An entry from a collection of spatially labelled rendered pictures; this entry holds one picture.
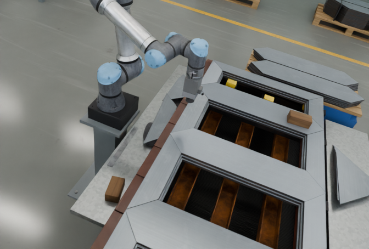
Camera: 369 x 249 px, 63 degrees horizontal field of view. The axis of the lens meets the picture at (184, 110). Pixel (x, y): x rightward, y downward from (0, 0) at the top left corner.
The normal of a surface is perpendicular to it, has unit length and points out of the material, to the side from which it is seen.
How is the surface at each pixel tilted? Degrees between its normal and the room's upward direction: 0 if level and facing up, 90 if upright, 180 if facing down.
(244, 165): 0
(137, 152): 0
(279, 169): 0
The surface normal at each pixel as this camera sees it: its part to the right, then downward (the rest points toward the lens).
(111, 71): 0.04, -0.64
